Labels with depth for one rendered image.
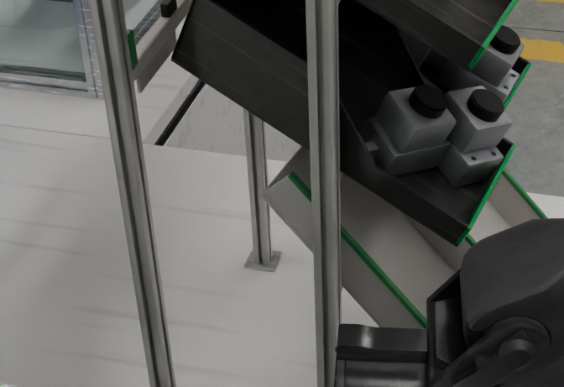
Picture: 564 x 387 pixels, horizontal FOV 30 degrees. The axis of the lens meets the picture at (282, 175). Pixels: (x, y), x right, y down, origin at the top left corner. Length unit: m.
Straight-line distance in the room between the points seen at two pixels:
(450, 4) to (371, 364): 0.31
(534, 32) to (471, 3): 2.97
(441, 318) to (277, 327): 0.64
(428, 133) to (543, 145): 2.34
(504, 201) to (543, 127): 2.10
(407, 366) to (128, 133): 0.34
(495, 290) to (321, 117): 0.27
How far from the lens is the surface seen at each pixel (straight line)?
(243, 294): 1.31
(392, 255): 0.99
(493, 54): 0.98
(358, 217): 0.98
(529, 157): 3.11
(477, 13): 0.82
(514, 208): 1.17
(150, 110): 1.68
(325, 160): 0.82
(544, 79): 3.51
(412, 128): 0.83
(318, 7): 0.76
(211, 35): 0.85
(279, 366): 1.22
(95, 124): 1.67
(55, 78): 1.75
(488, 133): 0.88
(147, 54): 0.89
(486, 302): 0.58
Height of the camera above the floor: 1.72
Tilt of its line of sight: 35 degrees down
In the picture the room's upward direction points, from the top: 3 degrees counter-clockwise
